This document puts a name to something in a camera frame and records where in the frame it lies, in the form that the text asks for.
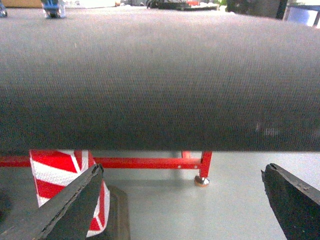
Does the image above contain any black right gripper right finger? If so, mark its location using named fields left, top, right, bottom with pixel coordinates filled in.
left=261, top=163, right=320, bottom=240

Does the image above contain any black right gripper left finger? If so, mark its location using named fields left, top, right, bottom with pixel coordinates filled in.
left=0, top=164, right=104, bottom=240

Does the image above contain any grey fabric table mat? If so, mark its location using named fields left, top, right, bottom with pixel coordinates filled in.
left=0, top=7, right=320, bottom=156

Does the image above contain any red white striped post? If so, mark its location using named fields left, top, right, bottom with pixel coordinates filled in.
left=29, top=149, right=110, bottom=238

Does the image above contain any red metal table frame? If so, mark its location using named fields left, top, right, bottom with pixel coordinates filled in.
left=0, top=151, right=213, bottom=187

